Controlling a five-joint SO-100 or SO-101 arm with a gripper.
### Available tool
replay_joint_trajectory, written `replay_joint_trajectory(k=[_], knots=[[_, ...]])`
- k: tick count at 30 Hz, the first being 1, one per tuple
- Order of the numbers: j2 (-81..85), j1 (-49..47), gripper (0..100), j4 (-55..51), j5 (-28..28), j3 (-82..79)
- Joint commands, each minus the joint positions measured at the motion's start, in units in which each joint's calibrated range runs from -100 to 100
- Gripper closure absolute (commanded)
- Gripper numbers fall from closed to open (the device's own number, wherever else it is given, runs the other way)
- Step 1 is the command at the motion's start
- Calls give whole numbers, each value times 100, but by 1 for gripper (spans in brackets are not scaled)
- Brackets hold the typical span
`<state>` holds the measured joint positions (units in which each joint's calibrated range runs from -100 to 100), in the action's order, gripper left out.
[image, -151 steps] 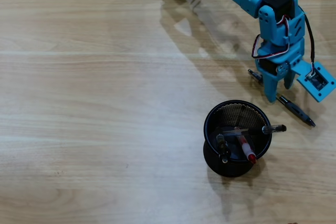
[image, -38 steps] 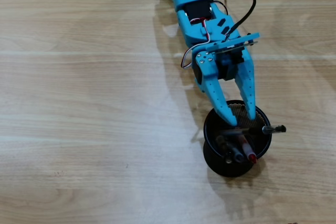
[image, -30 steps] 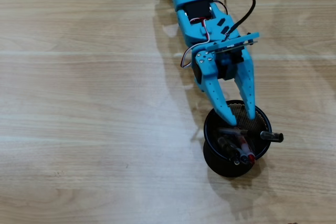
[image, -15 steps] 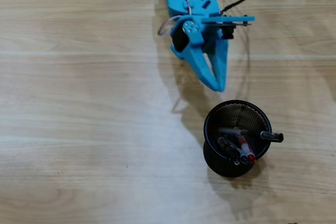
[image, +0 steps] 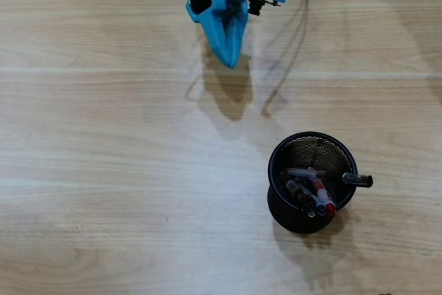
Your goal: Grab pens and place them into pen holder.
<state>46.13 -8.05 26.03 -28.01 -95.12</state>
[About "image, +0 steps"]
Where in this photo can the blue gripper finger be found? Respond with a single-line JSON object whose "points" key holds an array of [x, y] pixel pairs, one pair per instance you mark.
{"points": [[238, 32], [215, 29]]}

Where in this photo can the blue gripper body with motor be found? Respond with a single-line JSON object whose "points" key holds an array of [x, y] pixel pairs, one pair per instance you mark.
{"points": [[215, 23]]}

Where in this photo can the black retractable pen black grip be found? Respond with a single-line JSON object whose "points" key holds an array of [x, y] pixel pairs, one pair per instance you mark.
{"points": [[298, 193]]}

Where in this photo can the red retractable pen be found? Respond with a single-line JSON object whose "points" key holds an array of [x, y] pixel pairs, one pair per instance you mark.
{"points": [[324, 198]]}

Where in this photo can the clear stick pen black cap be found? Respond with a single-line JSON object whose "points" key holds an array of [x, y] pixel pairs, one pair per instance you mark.
{"points": [[359, 180]]}

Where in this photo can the clear retractable pen grey grip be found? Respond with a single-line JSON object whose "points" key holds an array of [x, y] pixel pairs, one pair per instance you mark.
{"points": [[320, 207]]}

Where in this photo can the black mesh pen holder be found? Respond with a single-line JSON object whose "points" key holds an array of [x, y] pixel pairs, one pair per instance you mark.
{"points": [[297, 224]]}

